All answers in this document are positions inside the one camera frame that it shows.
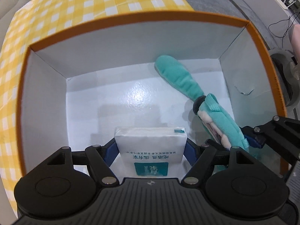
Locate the teal plush bag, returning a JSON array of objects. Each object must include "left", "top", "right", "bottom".
[{"left": 154, "top": 55, "right": 249, "bottom": 151}]

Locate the yellow checkered tablecloth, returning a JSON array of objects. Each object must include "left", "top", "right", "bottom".
[{"left": 1, "top": 0, "right": 191, "bottom": 213}]

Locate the grey chair base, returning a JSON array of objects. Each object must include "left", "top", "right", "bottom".
[{"left": 268, "top": 48, "right": 299, "bottom": 111}]

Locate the white tissue pack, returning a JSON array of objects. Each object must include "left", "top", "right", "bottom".
[{"left": 114, "top": 127, "right": 187, "bottom": 178}]

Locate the pink chair seat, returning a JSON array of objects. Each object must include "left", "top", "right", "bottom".
[{"left": 289, "top": 24, "right": 300, "bottom": 60}]

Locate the orange cardboard box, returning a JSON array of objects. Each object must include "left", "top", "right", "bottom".
[{"left": 16, "top": 11, "right": 287, "bottom": 174}]

